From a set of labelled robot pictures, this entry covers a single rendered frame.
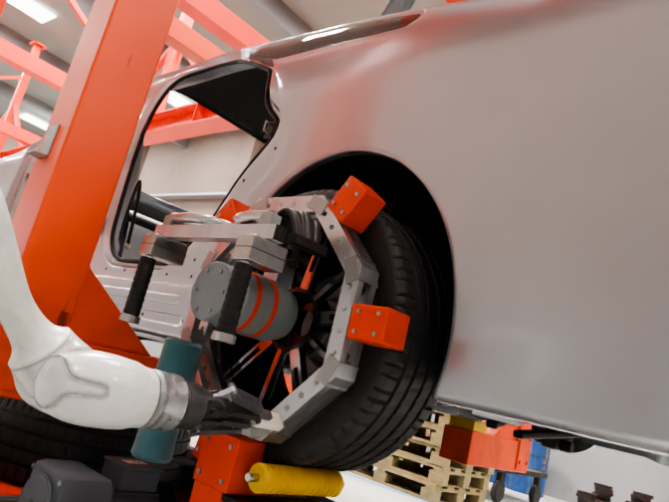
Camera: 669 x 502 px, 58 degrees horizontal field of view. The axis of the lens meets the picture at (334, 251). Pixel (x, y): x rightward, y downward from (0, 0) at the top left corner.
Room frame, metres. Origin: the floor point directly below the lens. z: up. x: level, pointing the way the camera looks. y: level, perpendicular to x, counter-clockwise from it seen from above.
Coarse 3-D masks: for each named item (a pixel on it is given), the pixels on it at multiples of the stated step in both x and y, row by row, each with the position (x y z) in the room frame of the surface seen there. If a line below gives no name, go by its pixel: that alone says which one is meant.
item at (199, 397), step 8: (192, 384) 1.00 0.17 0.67; (200, 384) 1.02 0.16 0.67; (192, 392) 0.98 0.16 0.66; (200, 392) 1.00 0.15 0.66; (208, 392) 1.01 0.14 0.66; (192, 400) 0.98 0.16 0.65; (200, 400) 0.99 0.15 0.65; (208, 400) 1.01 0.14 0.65; (216, 400) 1.01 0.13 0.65; (224, 400) 1.04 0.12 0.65; (192, 408) 0.98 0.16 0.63; (200, 408) 0.99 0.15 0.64; (208, 408) 1.03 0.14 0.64; (216, 408) 1.03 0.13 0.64; (224, 408) 1.04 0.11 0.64; (184, 416) 0.98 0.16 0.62; (192, 416) 0.99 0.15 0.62; (200, 416) 1.00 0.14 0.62; (208, 416) 1.05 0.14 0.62; (216, 416) 1.05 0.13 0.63; (184, 424) 0.99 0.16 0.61; (192, 424) 1.00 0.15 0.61
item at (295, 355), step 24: (312, 264) 1.42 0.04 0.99; (312, 288) 1.42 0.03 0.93; (336, 288) 1.37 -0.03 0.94; (312, 312) 1.45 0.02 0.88; (240, 336) 1.63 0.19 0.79; (288, 336) 1.50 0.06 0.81; (312, 336) 1.38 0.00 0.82; (240, 360) 1.54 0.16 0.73; (264, 360) 1.68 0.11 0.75; (240, 384) 1.56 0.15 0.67; (264, 384) 1.46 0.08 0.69; (264, 408) 1.47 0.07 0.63
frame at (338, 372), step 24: (312, 216) 1.36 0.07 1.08; (336, 240) 1.23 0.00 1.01; (360, 264) 1.17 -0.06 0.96; (360, 288) 1.18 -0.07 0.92; (192, 312) 1.53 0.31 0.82; (336, 312) 1.20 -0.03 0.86; (192, 336) 1.53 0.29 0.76; (336, 336) 1.19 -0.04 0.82; (336, 360) 1.17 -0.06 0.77; (216, 384) 1.49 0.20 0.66; (312, 384) 1.21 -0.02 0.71; (336, 384) 1.20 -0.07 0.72; (288, 408) 1.26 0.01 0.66; (312, 408) 1.26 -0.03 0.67; (264, 432) 1.27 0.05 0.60; (288, 432) 1.29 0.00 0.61
